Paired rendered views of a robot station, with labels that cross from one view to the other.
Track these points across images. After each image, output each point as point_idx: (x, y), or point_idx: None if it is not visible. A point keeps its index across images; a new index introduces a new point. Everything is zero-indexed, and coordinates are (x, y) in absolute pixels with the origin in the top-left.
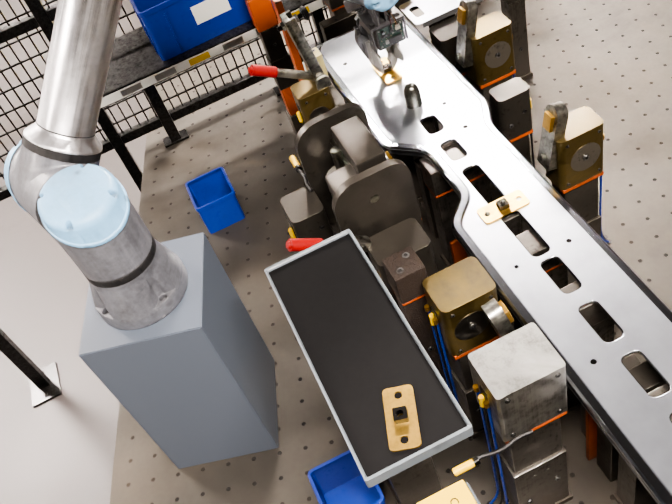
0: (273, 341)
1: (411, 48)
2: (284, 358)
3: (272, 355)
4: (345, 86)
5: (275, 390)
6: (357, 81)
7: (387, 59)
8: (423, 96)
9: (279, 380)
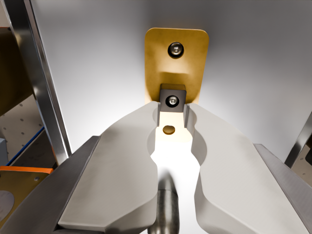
0: (4, 126)
1: (302, 36)
2: (13, 141)
3: (3, 135)
4: (40, 70)
5: (6, 157)
6: (82, 67)
7: (186, 107)
8: (186, 196)
9: (9, 151)
